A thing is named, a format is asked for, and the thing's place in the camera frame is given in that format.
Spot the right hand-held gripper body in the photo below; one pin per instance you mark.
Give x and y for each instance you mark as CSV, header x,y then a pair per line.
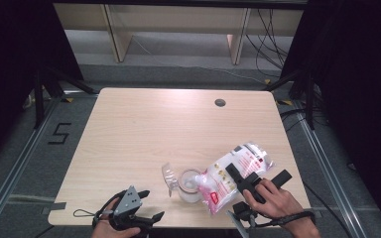
x,y
248,185

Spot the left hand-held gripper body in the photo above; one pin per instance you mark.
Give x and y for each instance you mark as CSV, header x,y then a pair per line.
x,y
129,201

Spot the red white spouted pouch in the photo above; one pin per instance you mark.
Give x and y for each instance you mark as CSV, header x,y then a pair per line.
x,y
254,155

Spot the clear glass jar hinged lid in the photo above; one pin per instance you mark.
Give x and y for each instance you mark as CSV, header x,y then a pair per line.
x,y
188,193

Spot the person's right hand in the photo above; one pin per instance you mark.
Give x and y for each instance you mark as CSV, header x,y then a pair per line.
x,y
278,203

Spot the person's left hand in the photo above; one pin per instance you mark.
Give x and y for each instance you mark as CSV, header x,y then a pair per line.
x,y
109,232

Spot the grey tape strip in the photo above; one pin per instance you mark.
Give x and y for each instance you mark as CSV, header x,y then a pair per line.
x,y
57,206

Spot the yellow black tape marker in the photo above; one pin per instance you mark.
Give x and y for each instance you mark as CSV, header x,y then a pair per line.
x,y
67,99
285,102
267,81

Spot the black metal stand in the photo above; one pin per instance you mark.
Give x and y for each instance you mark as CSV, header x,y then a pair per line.
x,y
39,99
309,99

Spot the black curtain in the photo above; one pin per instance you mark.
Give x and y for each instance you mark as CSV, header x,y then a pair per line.
x,y
360,66
10,49

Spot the beige wooden desk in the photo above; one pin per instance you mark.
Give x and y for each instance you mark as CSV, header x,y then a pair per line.
x,y
119,36

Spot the aluminium floor rail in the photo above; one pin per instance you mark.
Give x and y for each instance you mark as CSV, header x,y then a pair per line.
x,y
16,165
324,165

